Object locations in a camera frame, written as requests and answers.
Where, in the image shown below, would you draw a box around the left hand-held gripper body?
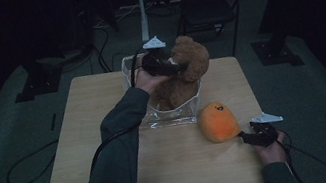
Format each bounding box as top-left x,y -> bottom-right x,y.
136,32 -> 182,81

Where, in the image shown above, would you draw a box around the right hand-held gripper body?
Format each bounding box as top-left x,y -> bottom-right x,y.
243,108 -> 289,151

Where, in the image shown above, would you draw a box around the brown teddy bear plush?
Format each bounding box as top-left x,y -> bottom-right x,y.
141,31 -> 219,114

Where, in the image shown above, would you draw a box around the orange round plush toy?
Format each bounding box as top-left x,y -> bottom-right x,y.
194,98 -> 245,148

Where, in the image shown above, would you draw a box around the clear plastic container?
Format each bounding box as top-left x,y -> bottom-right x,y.
116,43 -> 209,136

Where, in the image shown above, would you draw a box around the person's left hand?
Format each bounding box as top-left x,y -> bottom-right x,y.
132,62 -> 169,98

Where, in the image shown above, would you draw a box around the person's right hand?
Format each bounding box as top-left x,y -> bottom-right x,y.
252,130 -> 291,168

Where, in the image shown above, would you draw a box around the black folding chair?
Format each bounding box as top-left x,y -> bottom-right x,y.
169,0 -> 253,66

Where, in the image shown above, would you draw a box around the black stand base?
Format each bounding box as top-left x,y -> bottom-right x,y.
249,31 -> 305,74
8,54 -> 68,104

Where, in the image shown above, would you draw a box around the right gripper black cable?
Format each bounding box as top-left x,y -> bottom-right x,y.
274,125 -> 326,183

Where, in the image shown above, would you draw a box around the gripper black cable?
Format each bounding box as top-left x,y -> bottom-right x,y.
274,125 -> 326,183
69,47 -> 164,174

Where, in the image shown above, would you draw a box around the black floor cables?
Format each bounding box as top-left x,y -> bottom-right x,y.
82,9 -> 121,76

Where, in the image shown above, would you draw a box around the white metal desk frame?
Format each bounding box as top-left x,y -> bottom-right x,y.
135,0 -> 233,43

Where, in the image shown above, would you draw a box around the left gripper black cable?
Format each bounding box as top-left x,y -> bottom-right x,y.
69,47 -> 164,174

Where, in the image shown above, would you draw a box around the black cable loop on floor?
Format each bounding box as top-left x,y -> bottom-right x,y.
1,138 -> 67,183

